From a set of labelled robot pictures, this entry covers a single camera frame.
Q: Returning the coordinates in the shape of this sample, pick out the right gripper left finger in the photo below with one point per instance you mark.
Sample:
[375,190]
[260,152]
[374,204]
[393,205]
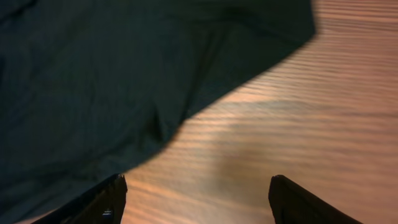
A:
[102,204]

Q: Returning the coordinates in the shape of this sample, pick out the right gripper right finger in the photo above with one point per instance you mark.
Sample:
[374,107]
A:
[293,204]

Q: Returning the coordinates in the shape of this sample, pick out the black t-shirt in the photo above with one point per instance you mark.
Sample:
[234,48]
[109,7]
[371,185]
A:
[90,88]

